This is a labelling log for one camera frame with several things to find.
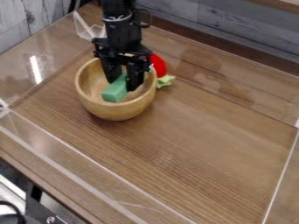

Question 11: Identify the brown wooden bowl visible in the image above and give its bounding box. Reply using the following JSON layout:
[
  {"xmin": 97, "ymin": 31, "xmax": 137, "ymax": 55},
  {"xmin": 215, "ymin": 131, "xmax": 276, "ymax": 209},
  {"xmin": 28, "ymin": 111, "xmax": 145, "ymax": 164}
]
[{"xmin": 74, "ymin": 59, "xmax": 157, "ymax": 121}]

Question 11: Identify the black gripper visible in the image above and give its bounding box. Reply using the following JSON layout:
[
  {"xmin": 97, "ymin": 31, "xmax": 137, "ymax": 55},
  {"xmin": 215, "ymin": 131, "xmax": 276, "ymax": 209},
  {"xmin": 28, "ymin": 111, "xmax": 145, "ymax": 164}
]
[{"xmin": 90, "ymin": 14, "xmax": 153, "ymax": 92}]

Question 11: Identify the black table leg mount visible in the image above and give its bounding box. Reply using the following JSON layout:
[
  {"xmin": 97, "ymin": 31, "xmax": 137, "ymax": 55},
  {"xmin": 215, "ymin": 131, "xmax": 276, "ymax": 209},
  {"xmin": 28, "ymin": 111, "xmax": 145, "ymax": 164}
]
[{"xmin": 25, "ymin": 185, "xmax": 68, "ymax": 224}]

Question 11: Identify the clear acrylic corner bracket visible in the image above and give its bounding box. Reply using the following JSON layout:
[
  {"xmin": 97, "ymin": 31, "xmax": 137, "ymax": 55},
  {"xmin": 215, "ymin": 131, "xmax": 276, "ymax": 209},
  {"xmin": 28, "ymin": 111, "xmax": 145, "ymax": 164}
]
[{"xmin": 72, "ymin": 11, "xmax": 107, "ymax": 41}]

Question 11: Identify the green rectangular block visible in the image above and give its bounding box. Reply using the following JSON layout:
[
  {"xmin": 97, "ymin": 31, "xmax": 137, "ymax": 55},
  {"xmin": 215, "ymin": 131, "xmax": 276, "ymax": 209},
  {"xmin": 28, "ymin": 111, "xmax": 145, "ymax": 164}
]
[{"xmin": 101, "ymin": 73, "xmax": 127, "ymax": 102}]

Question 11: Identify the red plush strawberry toy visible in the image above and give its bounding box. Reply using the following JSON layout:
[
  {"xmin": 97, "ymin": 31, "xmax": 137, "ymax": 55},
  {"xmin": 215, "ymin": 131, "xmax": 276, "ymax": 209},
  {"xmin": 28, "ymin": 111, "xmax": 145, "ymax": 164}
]
[{"xmin": 151, "ymin": 53, "xmax": 175, "ymax": 88}]

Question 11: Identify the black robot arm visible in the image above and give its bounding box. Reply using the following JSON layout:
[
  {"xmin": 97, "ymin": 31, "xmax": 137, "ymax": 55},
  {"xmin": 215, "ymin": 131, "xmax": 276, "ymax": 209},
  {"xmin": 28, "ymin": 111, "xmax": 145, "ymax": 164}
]
[{"xmin": 90, "ymin": 0, "xmax": 153, "ymax": 91}]

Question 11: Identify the black cable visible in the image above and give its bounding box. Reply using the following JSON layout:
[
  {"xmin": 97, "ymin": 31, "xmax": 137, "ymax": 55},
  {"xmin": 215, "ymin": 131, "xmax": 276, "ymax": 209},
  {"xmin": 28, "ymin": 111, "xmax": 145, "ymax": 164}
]
[{"xmin": 0, "ymin": 200, "xmax": 28, "ymax": 224}]

